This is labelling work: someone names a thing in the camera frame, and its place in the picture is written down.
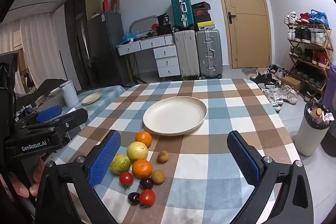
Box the rows of assorted shoes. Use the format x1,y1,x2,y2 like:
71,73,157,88
284,9,331,100

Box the dark brown wardrobe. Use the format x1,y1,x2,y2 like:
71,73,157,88
64,0,91,90

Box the yellow guava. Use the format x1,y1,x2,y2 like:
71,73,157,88
126,141,149,161

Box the large cream plate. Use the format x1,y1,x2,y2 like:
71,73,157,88
142,96,208,136

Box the brown blue checked tablecloth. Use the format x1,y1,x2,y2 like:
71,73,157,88
54,79,301,224

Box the beige suitcase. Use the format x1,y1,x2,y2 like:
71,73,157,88
174,29,200,81

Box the green guava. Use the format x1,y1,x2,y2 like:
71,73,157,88
110,154,131,175

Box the silver suitcase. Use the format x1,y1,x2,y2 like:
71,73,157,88
196,29,223,80

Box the light blue tablecloth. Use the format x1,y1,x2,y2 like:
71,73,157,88
75,85,124,125

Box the orange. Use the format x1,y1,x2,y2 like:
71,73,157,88
132,159,153,179
135,131,153,148

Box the black chair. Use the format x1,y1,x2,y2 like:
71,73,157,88
24,79,67,111

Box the red tomato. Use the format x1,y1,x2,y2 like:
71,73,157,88
139,189,156,207
119,172,134,189

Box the scattered sneakers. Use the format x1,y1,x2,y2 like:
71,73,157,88
249,64,298,107

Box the purple cloth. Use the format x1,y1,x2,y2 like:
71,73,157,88
322,63,336,109

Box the small cream plate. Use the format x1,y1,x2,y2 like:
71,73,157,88
81,92,102,105

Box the wooden shoe rack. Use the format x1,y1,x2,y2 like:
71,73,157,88
285,10,334,102

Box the white curtains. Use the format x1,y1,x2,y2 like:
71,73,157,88
0,7,66,85

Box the yellow and black shoe box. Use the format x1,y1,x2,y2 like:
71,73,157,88
196,21,216,31

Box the grey arched frame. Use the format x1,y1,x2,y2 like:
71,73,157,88
129,15,158,35

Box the white trash bin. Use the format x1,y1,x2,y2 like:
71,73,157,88
294,102,335,157

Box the dark purple plum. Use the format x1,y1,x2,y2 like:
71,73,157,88
139,178,154,190
127,192,140,205

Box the tan wooden door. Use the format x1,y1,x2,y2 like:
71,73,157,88
211,0,272,69

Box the white canister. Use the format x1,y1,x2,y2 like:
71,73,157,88
60,80,77,107

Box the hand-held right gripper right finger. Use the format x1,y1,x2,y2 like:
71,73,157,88
226,131,315,224

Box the person's left hand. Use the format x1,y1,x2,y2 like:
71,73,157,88
0,153,46,198

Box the blue plastic bag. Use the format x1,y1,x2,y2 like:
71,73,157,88
122,31,142,42

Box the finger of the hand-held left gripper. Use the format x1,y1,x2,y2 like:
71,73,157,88
26,108,89,135
18,105,63,125

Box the black and red shoe box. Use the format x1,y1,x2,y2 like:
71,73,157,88
192,2,211,10

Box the dark grey fridge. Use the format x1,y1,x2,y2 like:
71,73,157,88
87,12,130,86

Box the white desk with drawers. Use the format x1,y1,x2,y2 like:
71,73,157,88
117,34,181,83

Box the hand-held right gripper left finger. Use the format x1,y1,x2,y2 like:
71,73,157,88
35,130,122,224

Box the teal suitcase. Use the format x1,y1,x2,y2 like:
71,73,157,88
170,0,195,29

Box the small cardboard box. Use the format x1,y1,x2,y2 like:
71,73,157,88
281,76,301,92

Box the round brown fruit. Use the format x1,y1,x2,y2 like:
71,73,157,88
151,170,165,184

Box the grey door mat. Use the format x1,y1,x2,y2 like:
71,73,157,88
241,67,266,75

